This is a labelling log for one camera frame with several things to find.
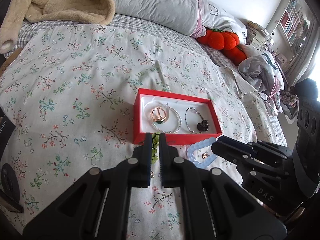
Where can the black cardboard box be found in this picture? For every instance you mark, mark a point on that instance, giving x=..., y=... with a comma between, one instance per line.
x=6, y=130

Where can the white bookshelf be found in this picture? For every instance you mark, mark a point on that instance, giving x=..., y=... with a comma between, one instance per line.
x=287, y=28

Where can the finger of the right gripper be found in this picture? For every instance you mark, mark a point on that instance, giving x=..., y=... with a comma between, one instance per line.
x=245, y=164
x=257, y=149

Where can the floral bed sheet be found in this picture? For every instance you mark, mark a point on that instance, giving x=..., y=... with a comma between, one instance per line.
x=70, y=93

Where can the gold ring brooch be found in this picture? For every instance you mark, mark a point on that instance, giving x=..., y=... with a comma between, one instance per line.
x=159, y=114

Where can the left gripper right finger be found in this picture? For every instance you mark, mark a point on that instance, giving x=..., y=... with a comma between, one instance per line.
x=174, y=169

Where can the orange pumpkin plush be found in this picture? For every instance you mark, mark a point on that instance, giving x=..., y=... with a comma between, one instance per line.
x=227, y=42

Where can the beige fleece blanket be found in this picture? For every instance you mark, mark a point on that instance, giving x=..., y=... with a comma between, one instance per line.
x=83, y=11

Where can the grey pillow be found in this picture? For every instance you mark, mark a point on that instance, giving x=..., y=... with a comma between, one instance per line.
x=182, y=16

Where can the crumpled white clothing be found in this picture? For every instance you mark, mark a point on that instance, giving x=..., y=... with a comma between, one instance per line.
x=262, y=72

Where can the red jewelry box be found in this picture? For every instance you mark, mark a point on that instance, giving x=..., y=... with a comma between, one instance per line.
x=185, y=112

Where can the small gold earring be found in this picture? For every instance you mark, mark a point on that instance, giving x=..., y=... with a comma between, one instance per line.
x=205, y=155

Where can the white printed pillow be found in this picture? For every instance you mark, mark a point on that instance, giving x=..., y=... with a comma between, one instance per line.
x=215, y=17

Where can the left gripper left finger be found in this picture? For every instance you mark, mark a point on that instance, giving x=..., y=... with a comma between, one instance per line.
x=140, y=164

